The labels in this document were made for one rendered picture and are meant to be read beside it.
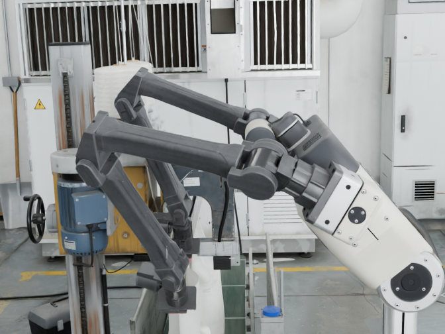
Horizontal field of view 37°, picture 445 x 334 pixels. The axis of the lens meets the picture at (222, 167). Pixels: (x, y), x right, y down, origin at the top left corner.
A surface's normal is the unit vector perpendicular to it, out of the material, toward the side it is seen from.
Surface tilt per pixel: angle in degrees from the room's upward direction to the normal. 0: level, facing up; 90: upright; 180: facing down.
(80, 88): 90
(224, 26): 44
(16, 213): 76
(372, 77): 90
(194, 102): 102
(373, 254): 115
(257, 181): 120
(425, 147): 90
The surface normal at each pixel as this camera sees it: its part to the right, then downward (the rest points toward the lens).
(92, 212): 0.40, 0.18
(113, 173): 0.86, -0.12
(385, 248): 0.34, 0.58
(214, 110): -0.14, 0.40
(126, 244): -0.03, 0.21
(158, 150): -0.30, 0.63
